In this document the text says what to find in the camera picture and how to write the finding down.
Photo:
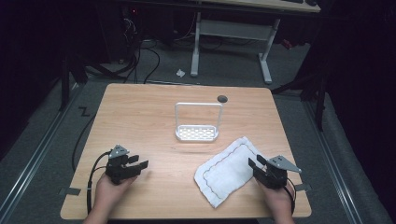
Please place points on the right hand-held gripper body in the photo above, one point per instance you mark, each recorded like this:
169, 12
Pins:
275, 177

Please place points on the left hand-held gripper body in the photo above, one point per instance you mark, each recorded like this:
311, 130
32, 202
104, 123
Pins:
116, 169

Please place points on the white towel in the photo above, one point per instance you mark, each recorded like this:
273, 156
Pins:
227, 174

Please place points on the white plastic rack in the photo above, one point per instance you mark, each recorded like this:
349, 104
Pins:
196, 133

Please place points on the person's right hand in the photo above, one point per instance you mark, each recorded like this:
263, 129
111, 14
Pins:
280, 200

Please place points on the person's left hand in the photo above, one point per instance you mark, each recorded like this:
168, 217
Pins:
107, 194

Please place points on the grey tape strip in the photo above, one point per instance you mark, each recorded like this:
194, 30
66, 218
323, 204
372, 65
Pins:
303, 187
71, 191

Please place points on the grey table grommet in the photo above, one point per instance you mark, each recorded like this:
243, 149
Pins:
222, 99

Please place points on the black metal stand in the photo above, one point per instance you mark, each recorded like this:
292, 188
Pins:
319, 93
64, 84

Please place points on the white paper scrap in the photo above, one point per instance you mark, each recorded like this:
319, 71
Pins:
180, 73

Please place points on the red object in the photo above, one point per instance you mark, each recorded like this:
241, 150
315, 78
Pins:
287, 44

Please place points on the white-framed wooden desk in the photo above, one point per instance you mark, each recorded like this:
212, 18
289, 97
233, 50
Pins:
236, 29

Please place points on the metal floor rail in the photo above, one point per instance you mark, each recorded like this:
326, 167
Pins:
336, 168
37, 155

